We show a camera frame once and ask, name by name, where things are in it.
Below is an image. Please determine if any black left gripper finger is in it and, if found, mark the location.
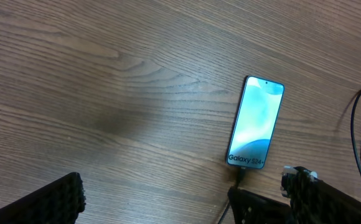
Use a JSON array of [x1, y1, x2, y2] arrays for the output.
[[0, 172, 86, 224]]

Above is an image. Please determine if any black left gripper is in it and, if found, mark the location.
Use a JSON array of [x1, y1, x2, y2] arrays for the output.
[[228, 166, 361, 224]]

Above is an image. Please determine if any black USB charging cable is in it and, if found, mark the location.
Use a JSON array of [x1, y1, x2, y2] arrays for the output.
[[216, 85, 361, 224]]

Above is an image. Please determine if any blue Galaxy smartphone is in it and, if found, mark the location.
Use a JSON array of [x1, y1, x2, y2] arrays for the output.
[[225, 76, 285, 169]]

